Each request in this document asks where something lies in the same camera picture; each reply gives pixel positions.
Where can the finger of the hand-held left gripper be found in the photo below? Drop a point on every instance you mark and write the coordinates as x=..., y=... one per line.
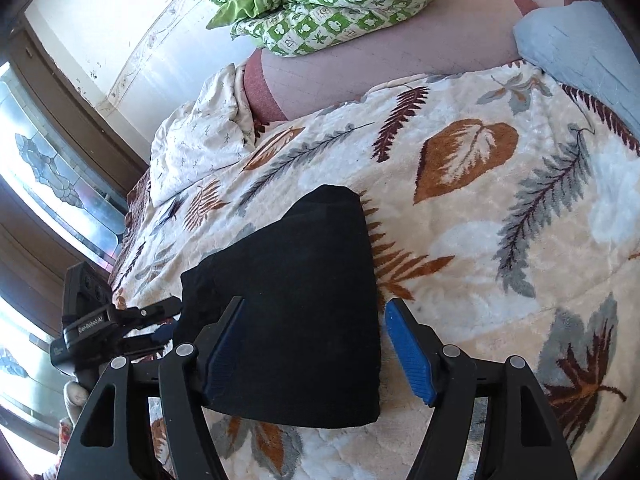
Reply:
x=161, y=335
x=150, y=309

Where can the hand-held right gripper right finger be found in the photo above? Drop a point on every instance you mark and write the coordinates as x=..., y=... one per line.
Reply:
x=407, y=355

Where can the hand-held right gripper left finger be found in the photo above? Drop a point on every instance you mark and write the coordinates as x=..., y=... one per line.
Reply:
x=225, y=355

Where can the black pants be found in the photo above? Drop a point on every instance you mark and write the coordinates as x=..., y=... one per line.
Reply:
x=300, y=310

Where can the person's left hand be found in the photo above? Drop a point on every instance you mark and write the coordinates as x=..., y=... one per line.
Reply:
x=77, y=395

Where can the leaf print fleece blanket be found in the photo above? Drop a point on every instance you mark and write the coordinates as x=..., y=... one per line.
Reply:
x=475, y=260

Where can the wooden framed glass door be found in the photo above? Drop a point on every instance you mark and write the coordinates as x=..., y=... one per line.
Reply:
x=50, y=185

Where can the white floral pillow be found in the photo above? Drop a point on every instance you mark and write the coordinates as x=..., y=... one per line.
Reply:
x=195, y=135

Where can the pink quilted backrest cushion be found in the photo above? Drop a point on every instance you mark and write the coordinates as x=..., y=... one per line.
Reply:
x=400, y=60

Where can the green checkered quilt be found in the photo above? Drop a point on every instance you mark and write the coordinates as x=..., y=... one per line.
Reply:
x=325, y=5

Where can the light blue quilted blanket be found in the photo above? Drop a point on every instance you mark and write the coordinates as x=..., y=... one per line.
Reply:
x=585, y=45

